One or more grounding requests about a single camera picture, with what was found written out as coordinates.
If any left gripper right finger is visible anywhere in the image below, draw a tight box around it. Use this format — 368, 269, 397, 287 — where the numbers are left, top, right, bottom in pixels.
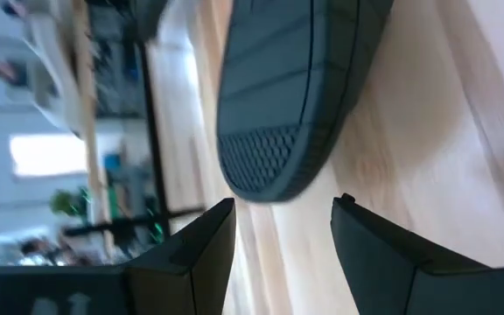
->
329, 192, 504, 315

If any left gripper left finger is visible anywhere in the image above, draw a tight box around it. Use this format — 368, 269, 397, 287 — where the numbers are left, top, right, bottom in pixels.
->
0, 196, 238, 315

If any black rubber slide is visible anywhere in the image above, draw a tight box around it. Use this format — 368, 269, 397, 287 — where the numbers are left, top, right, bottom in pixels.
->
215, 0, 396, 205

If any black aluminium station frame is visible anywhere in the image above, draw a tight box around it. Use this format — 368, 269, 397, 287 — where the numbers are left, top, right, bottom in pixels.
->
61, 41, 207, 240

